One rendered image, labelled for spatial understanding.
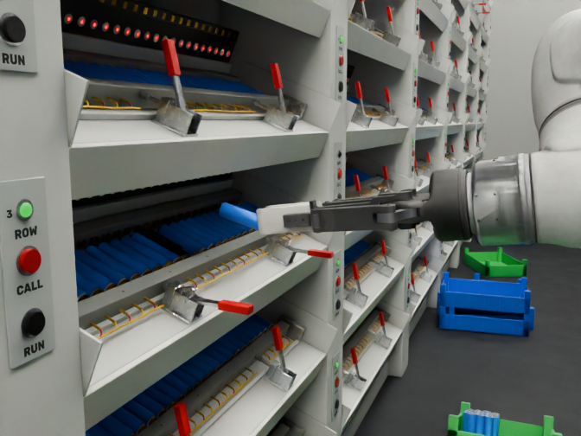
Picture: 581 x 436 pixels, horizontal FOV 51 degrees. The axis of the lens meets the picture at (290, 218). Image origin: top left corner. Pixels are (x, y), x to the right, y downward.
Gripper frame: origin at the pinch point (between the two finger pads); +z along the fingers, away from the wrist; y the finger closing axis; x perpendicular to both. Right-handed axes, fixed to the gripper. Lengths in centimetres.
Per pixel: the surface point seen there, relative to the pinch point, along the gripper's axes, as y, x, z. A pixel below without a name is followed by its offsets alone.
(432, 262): -171, 43, 14
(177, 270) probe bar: 8.2, 3.8, 10.8
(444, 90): -171, -22, 3
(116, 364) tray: 24.2, 8.4, 7.6
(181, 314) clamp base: 12.5, 7.6, 8.2
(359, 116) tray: -58, -13, 6
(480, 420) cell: -65, 56, -11
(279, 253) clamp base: -14.2, 6.8, 8.3
